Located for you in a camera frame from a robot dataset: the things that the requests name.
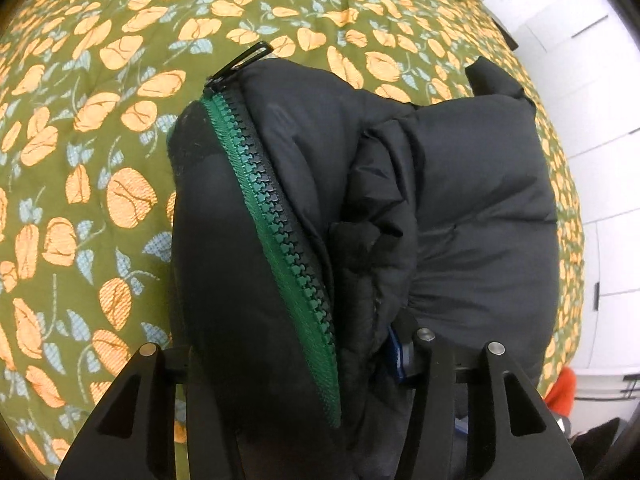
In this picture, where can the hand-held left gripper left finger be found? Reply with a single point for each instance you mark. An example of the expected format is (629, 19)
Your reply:
(161, 394)

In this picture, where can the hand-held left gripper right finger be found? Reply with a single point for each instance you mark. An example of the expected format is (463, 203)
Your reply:
(398, 360)

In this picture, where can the black puffer jacket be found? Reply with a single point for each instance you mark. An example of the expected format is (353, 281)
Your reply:
(310, 200)

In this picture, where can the person's red clothing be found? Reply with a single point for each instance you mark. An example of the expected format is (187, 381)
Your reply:
(562, 392)

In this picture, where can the dark cloth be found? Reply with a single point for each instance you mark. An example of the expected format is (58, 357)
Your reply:
(595, 437)

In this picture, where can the green floral bedspread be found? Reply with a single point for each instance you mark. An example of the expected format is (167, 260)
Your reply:
(100, 135)

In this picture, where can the white wardrobe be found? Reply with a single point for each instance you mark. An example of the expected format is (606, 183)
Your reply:
(595, 110)

